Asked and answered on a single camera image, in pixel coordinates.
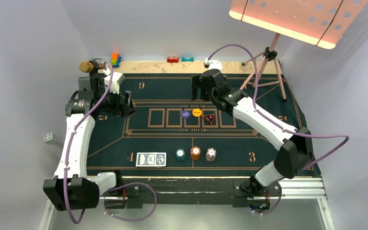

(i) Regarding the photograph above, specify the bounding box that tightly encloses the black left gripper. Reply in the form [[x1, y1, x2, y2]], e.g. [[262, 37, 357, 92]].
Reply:
[[94, 85, 135, 117]]

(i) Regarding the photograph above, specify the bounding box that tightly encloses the yellow dealer button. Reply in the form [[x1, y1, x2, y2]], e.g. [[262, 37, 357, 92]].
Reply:
[[192, 108, 202, 117]]

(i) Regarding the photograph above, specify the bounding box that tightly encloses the purple small blind button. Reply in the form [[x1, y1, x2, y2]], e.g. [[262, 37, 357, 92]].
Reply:
[[181, 110, 192, 119]]

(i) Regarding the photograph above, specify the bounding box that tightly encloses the red black all-in triangle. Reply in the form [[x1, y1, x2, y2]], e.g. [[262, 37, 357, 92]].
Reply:
[[203, 114, 215, 125]]

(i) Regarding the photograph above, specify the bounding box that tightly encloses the orange red chip stack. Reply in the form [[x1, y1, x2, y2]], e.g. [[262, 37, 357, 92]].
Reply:
[[190, 146, 201, 161]]

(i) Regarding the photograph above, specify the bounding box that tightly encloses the pink blue chip stack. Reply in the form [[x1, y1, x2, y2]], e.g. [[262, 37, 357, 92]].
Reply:
[[206, 148, 217, 161]]

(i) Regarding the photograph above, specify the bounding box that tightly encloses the green blue chip stack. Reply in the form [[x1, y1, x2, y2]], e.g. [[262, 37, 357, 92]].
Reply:
[[175, 149, 186, 161]]

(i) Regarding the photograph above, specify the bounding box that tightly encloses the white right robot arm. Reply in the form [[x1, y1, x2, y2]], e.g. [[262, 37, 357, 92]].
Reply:
[[191, 69, 313, 197]]

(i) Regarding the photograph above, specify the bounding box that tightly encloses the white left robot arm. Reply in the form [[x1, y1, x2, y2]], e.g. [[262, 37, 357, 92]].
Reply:
[[43, 91, 135, 211]]

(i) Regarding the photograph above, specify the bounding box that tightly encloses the teal toy block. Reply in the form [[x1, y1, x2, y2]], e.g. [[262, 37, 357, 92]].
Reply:
[[181, 56, 194, 62]]

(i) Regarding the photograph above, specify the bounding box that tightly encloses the red toy block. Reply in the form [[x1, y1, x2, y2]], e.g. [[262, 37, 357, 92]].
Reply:
[[166, 56, 180, 63]]

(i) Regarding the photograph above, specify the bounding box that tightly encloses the orange green toy block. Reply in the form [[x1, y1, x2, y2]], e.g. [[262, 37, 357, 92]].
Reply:
[[110, 53, 122, 68]]

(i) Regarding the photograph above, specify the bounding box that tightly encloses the gold microphone on stand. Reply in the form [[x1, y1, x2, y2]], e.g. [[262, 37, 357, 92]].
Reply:
[[79, 59, 106, 80]]

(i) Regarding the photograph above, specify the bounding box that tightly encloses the dark green poker mat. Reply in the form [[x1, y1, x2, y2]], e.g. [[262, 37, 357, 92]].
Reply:
[[86, 73, 322, 177]]

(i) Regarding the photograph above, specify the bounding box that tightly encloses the blue white card deck box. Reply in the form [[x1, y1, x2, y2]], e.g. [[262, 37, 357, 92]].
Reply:
[[136, 152, 167, 168]]

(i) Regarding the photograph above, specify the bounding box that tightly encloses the grey lego brick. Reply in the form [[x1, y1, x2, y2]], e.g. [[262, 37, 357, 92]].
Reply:
[[44, 132, 57, 145]]

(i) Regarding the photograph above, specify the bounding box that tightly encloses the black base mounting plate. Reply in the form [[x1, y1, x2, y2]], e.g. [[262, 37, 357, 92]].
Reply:
[[101, 176, 282, 208]]

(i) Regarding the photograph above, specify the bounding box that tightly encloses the pink music stand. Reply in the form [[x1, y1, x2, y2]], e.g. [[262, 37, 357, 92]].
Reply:
[[229, 0, 368, 99]]

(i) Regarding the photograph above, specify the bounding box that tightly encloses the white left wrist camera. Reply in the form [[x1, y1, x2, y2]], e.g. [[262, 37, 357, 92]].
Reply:
[[104, 72, 125, 94]]

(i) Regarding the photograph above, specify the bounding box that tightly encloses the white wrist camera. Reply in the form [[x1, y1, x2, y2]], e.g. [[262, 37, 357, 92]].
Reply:
[[104, 72, 125, 94], [204, 58, 223, 71]]

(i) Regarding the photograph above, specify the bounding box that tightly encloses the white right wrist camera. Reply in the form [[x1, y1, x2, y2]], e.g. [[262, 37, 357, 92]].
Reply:
[[204, 58, 223, 71]]

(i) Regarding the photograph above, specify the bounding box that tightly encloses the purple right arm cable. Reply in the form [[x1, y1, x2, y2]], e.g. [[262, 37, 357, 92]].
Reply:
[[207, 44, 350, 216]]

